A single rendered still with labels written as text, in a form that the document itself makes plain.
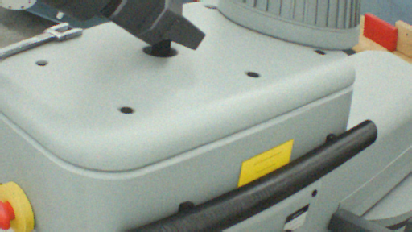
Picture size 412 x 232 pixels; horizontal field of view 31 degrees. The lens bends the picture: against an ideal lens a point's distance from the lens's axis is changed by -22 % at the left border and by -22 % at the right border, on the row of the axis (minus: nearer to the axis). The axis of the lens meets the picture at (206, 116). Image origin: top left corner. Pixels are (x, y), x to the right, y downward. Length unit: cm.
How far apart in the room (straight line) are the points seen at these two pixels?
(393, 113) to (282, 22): 37
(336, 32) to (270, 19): 9
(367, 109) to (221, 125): 47
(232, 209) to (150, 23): 19
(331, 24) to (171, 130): 33
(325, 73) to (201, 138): 22
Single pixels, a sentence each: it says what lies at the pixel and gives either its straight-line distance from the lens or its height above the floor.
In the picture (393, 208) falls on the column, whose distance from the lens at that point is 142.
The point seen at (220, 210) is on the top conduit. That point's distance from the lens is 83.
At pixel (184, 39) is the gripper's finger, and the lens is 90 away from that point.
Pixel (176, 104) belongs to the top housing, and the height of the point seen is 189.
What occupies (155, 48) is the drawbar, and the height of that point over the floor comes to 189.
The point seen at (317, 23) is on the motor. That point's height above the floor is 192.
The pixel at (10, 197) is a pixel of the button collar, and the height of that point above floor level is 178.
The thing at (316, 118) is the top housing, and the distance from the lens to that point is 98.
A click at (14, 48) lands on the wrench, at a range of 91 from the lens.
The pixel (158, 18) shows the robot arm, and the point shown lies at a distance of 84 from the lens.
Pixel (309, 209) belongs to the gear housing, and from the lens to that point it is 109.
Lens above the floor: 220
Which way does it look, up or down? 23 degrees down
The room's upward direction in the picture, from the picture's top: 9 degrees clockwise
